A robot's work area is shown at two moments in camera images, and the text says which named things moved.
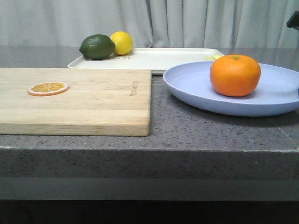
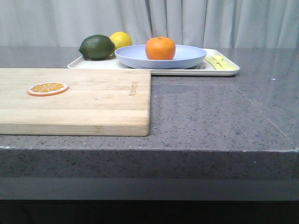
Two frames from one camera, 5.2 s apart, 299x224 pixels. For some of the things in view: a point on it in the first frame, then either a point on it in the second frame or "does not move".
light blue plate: x=277 y=93 to x=136 y=56
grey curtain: x=192 y=24 does not move
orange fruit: x=234 y=75 to x=160 y=48
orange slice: x=47 y=88 does not move
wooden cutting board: x=99 y=102 does not move
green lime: x=97 y=46 does not move
